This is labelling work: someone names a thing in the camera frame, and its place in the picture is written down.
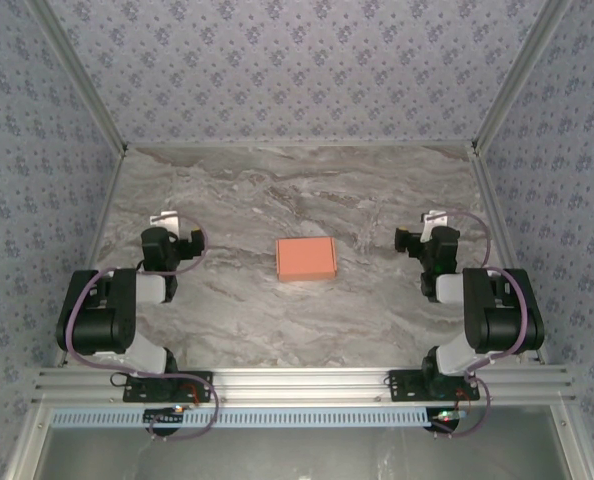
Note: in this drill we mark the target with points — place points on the orange paper box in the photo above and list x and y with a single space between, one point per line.
306 260

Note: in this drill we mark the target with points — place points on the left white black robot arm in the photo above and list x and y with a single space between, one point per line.
97 320

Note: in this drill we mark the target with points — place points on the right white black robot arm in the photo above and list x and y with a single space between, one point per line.
502 320

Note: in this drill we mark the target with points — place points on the small controller board with light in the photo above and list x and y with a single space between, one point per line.
162 416
449 415

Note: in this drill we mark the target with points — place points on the grey metal sheet panel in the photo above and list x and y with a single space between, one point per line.
302 455

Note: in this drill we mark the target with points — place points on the aluminium table side rail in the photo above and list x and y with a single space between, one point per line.
109 200
490 200

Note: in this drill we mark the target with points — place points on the aluminium table back rail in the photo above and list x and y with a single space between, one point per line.
297 144

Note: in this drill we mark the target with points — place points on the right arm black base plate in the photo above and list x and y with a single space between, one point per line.
407 387

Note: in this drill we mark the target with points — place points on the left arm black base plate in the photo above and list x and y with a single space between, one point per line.
147 390

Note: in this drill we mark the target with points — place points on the aluminium mounting rail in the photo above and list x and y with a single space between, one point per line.
302 385

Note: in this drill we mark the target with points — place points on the aluminium corner post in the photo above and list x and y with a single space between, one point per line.
519 75
81 75

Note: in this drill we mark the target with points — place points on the aluminium lower frame bar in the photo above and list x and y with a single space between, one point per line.
27 445
577 445

